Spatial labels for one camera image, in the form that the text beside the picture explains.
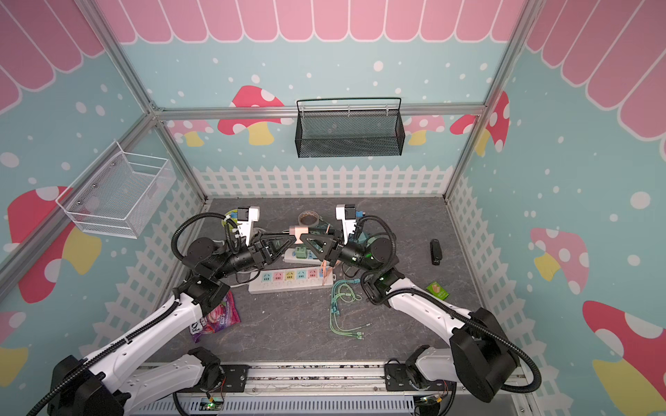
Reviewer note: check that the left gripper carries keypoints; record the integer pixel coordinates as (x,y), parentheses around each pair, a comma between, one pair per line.
(266,252)

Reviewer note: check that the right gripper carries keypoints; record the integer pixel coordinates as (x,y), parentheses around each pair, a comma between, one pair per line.
(333,248)

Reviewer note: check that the green charger plug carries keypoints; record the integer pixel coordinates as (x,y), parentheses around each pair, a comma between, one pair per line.
(301,252)

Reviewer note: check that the pink charger plug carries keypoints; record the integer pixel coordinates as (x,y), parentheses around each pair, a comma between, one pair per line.
(297,231)

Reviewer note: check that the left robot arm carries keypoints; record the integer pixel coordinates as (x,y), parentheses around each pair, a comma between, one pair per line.
(109,381)

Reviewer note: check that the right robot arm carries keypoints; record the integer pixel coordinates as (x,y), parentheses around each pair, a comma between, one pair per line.
(480,357)

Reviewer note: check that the small white power strip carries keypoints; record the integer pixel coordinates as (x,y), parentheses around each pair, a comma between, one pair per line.
(289,257)

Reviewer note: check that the large white power strip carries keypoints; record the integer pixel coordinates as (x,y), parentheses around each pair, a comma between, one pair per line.
(297,279)

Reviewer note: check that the roll of tape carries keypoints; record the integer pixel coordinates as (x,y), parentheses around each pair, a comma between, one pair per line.
(308,218)

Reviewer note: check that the green plastic bowl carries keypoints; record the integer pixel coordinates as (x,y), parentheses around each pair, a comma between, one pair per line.
(231,220)

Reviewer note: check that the purple candy bag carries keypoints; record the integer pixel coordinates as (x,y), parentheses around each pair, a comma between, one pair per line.
(222,317)

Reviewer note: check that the black stapler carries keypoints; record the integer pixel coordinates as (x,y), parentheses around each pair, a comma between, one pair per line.
(435,252)

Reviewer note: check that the green snack packet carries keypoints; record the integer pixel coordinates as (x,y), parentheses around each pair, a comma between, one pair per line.
(438,291)

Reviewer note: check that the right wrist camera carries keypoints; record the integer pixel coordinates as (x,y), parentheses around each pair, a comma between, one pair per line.
(347,215)

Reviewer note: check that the black mesh wall basket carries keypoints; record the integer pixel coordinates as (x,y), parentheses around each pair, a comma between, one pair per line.
(349,127)

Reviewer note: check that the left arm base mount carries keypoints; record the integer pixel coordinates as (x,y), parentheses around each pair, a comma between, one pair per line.
(221,378)

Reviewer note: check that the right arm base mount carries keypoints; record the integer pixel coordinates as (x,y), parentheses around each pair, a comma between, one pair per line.
(400,377)

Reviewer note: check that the white mesh wall basket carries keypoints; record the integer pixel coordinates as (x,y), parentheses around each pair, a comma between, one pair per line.
(118,194)

